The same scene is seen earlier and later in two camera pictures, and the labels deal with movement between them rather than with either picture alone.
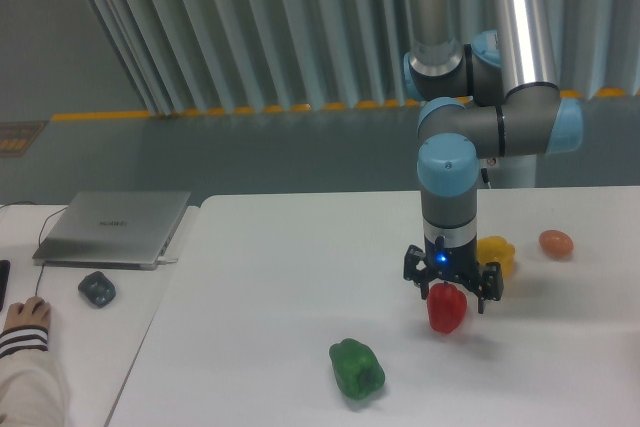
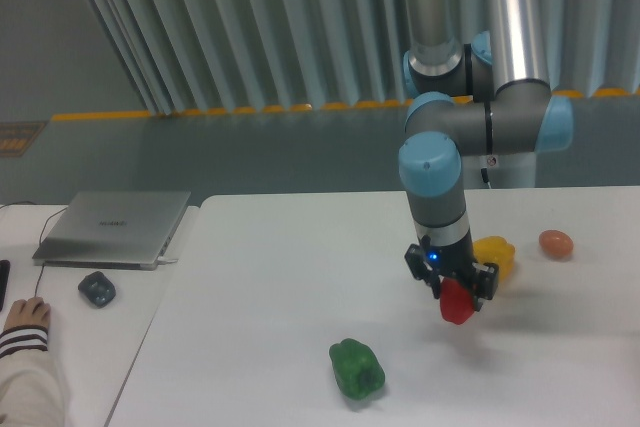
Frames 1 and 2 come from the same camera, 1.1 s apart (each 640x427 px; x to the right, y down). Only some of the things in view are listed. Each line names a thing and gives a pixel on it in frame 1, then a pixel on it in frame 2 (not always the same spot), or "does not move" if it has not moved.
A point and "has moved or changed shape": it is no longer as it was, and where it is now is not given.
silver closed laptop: [112, 230] does not move
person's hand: [34, 311] does not move
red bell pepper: [446, 306] has moved or changed shape
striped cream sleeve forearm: [32, 387] does not move
